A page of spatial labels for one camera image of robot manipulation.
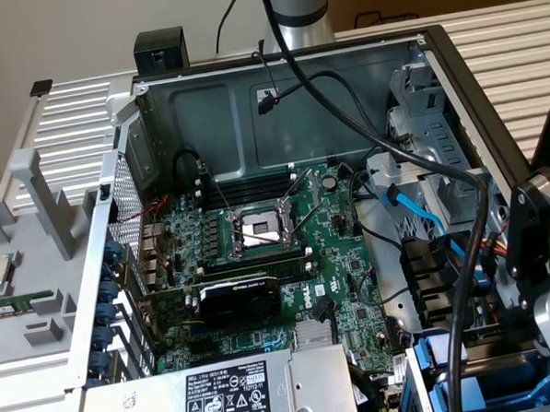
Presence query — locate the black wire with connector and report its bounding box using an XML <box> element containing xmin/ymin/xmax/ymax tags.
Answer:
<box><xmin>253</xmin><ymin>66</ymin><xmax>391</xmax><ymax>151</ymax></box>

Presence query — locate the thin black hooked wire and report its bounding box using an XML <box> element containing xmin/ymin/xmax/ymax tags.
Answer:
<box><xmin>251</xmin><ymin>48</ymin><xmax>283</xmax><ymax>106</ymax></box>

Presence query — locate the silver disk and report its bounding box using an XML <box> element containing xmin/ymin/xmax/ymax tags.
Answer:
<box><xmin>411</xmin><ymin>325</ymin><xmax>544</xmax><ymax>410</ymax></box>

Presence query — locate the black graphics card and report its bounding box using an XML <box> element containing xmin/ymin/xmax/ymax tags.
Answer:
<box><xmin>138</xmin><ymin>272</ymin><xmax>285</xmax><ymax>336</ymax></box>

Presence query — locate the grey plastic parts rack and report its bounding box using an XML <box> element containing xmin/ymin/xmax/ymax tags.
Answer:
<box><xmin>0</xmin><ymin>144</ymin><xmax>110</xmax><ymax>369</ymax></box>

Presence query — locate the green motherboard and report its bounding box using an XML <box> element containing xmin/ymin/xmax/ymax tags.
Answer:
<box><xmin>134</xmin><ymin>157</ymin><xmax>408</xmax><ymax>401</ymax></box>

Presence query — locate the thin metal locking lever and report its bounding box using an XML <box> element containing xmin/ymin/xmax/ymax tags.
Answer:
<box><xmin>197</xmin><ymin>158</ymin><xmax>234</xmax><ymax>219</ymax></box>
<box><xmin>236</xmin><ymin>229</ymin><xmax>286</xmax><ymax>249</ymax></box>

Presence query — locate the silver CPU socket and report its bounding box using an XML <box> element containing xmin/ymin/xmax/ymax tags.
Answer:
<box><xmin>223</xmin><ymin>200</ymin><xmax>304</xmax><ymax>261</ymax></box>

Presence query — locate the small black end cap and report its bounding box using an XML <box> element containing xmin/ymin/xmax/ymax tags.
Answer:
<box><xmin>28</xmin><ymin>78</ymin><xmax>54</xmax><ymax>98</ymax></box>

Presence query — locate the black plastic block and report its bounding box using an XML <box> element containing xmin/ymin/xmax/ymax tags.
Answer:
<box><xmin>131</xmin><ymin>26</ymin><xmax>192</xmax><ymax>79</ymax></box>

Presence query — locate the silver power supply unit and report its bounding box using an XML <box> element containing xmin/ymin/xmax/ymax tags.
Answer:
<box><xmin>77</xmin><ymin>342</ymin><xmax>360</xmax><ymax>412</ymax></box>

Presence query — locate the silver metal drive cage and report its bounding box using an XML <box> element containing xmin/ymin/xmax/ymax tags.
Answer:
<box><xmin>359</xmin><ymin>57</ymin><xmax>512</xmax><ymax>239</ymax></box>

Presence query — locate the thin black hanging cable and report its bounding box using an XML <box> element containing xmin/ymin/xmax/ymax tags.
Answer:
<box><xmin>212</xmin><ymin>0</ymin><xmax>246</xmax><ymax>54</ymax></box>

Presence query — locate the green RAM stick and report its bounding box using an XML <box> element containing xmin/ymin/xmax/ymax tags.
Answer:
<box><xmin>0</xmin><ymin>290</ymin><xmax>56</xmax><ymax>322</ymax></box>

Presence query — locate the short black looped wire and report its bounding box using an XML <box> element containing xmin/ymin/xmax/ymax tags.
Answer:
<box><xmin>172</xmin><ymin>147</ymin><xmax>207</xmax><ymax>194</ymax></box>

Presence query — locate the blue SATA wire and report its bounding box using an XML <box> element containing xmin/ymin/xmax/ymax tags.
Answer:
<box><xmin>446</xmin><ymin>230</ymin><xmax>492</xmax><ymax>296</ymax></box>
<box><xmin>380</xmin><ymin>181</ymin><xmax>449</xmax><ymax>239</ymax></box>

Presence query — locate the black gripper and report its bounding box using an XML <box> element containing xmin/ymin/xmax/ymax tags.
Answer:
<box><xmin>501</xmin><ymin>167</ymin><xmax>550</xmax><ymax>324</ymax></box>

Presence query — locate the silver chipset heatsink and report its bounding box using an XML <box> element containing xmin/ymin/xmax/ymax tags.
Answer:
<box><xmin>293</xmin><ymin>320</ymin><xmax>334</xmax><ymax>350</ymax></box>

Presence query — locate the open grey PC case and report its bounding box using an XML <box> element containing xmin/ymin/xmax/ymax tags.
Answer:
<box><xmin>52</xmin><ymin>18</ymin><xmax>550</xmax><ymax>412</ymax></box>

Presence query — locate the black RAM slot white latch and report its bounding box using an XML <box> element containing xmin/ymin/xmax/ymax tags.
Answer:
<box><xmin>193</xmin><ymin>176</ymin><xmax>298</xmax><ymax>202</ymax></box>
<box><xmin>275</xmin><ymin>261</ymin><xmax>314</xmax><ymax>284</ymax></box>
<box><xmin>198</xmin><ymin>247</ymin><xmax>313</xmax><ymax>278</ymax></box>
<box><xmin>192</xmin><ymin>165</ymin><xmax>298</xmax><ymax>189</ymax></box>

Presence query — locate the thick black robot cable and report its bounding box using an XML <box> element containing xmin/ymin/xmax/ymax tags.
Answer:
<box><xmin>258</xmin><ymin>0</ymin><xmax>502</xmax><ymax>412</ymax></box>

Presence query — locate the red yellow power wire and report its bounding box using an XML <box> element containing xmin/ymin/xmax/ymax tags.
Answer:
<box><xmin>480</xmin><ymin>229</ymin><xmax>512</xmax><ymax>264</ymax></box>

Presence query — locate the black supply wire bundle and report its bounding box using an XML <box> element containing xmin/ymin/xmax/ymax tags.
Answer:
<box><xmin>347</xmin><ymin>360</ymin><xmax>397</xmax><ymax>412</ymax></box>

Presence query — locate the thin red wire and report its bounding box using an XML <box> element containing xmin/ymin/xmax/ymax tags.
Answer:
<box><xmin>116</xmin><ymin>195</ymin><xmax>174</xmax><ymax>270</ymax></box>

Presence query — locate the metal socket cover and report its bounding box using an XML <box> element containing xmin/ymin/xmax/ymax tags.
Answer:
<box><xmin>275</xmin><ymin>166</ymin><xmax>322</xmax><ymax>240</ymax></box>

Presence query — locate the blue disk carrier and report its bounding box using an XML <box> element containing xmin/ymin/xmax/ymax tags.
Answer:
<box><xmin>426</xmin><ymin>371</ymin><xmax>541</xmax><ymax>412</ymax></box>

